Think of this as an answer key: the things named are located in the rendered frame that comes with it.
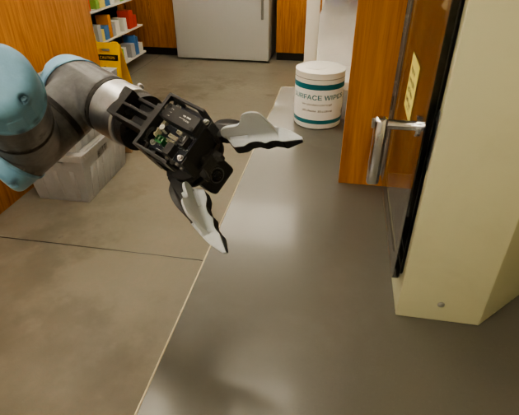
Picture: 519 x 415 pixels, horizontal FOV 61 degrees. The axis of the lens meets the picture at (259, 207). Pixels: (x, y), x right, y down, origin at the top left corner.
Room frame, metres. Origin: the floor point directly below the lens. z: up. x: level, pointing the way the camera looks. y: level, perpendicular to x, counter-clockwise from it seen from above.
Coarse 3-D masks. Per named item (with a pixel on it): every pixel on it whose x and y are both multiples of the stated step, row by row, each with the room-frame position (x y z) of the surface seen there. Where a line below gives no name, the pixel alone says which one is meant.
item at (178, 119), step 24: (120, 96) 0.49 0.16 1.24; (144, 96) 0.51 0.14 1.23; (168, 96) 0.47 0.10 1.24; (120, 120) 0.48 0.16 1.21; (144, 120) 0.48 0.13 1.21; (168, 120) 0.45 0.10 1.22; (192, 120) 0.44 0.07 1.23; (144, 144) 0.52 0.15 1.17; (168, 144) 0.43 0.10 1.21; (192, 144) 0.43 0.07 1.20; (216, 144) 0.47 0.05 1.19; (168, 168) 0.46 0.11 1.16; (192, 168) 0.44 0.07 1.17
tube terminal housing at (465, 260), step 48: (480, 0) 0.44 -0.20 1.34; (480, 48) 0.44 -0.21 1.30; (480, 96) 0.43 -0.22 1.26; (480, 144) 0.43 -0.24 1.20; (432, 192) 0.44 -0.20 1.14; (480, 192) 0.43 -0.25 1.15; (432, 240) 0.44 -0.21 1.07; (480, 240) 0.43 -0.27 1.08; (432, 288) 0.43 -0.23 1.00; (480, 288) 0.42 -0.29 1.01
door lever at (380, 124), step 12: (372, 120) 0.50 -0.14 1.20; (384, 120) 0.49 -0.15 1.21; (396, 120) 0.50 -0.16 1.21; (408, 120) 0.50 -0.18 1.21; (372, 132) 0.50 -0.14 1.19; (384, 132) 0.49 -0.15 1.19; (372, 144) 0.50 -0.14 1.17; (384, 144) 0.49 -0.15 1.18; (372, 156) 0.50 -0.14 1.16; (372, 168) 0.49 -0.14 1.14; (372, 180) 0.49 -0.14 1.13
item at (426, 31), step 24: (432, 0) 0.55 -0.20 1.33; (456, 0) 0.45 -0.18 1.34; (432, 24) 0.52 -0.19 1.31; (408, 48) 0.69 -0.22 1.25; (432, 48) 0.50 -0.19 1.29; (408, 72) 0.64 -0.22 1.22; (432, 72) 0.47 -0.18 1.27; (432, 96) 0.45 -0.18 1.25; (432, 120) 0.45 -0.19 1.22; (408, 144) 0.53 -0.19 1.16; (384, 168) 0.73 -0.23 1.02; (408, 168) 0.50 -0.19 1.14; (384, 192) 0.67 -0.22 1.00; (408, 192) 0.47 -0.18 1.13; (408, 216) 0.45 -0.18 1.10
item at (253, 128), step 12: (240, 120) 0.46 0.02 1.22; (252, 120) 0.45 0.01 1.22; (264, 120) 0.45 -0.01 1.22; (228, 132) 0.47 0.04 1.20; (240, 132) 0.47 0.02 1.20; (252, 132) 0.47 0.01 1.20; (264, 132) 0.47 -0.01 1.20; (276, 132) 0.46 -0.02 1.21; (288, 132) 0.46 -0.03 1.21; (240, 144) 0.47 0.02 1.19; (252, 144) 0.47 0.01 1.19; (264, 144) 0.46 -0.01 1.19; (276, 144) 0.46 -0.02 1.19; (288, 144) 0.46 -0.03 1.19
